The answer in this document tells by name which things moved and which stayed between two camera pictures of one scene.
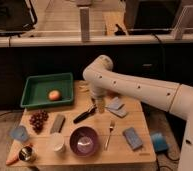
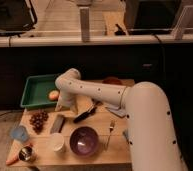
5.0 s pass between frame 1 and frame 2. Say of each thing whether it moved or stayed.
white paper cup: stayed
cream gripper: moved
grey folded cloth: stayed
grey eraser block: stayed
